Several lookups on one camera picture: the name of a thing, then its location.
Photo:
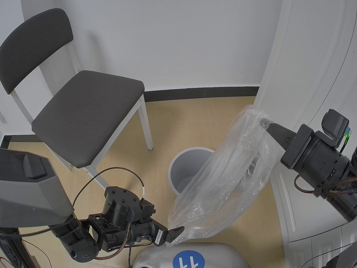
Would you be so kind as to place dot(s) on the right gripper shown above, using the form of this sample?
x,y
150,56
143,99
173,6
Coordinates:
x,y
315,160

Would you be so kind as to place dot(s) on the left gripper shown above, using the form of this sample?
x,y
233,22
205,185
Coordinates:
x,y
145,232

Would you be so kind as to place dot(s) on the clear plastic bag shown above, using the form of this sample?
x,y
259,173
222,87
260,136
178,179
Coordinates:
x,y
223,183

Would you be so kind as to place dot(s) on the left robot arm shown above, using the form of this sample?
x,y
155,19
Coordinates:
x,y
33,186

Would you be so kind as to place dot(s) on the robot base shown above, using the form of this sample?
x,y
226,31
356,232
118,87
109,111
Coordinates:
x,y
167,257

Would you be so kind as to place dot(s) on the white trash bin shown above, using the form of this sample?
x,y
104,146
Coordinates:
x,y
181,172

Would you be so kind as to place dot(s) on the white wardrobe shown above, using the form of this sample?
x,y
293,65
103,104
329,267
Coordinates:
x,y
306,66

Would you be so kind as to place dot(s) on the grey and white chair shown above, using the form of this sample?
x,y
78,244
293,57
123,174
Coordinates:
x,y
89,113

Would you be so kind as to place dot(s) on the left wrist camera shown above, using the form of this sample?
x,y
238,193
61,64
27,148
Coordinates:
x,y
146,209

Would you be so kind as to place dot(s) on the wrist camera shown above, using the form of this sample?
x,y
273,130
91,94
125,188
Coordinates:
x,y
334,124
146,209

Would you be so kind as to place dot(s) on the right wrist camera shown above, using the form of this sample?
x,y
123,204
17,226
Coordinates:
x,y
334,124

